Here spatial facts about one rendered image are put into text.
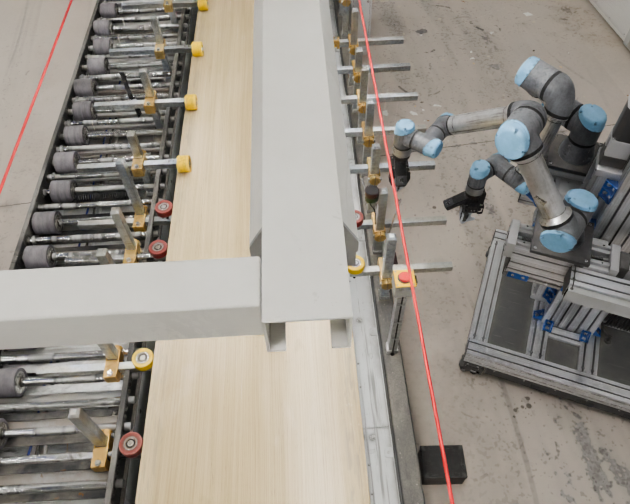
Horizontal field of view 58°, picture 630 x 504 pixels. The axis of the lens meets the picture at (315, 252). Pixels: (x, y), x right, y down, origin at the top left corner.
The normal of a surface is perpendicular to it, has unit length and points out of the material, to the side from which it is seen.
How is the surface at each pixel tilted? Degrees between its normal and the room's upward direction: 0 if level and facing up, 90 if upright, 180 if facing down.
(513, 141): 84
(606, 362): 0
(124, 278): 0
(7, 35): 0
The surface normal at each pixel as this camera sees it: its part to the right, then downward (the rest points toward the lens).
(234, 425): -0.02, -0.60
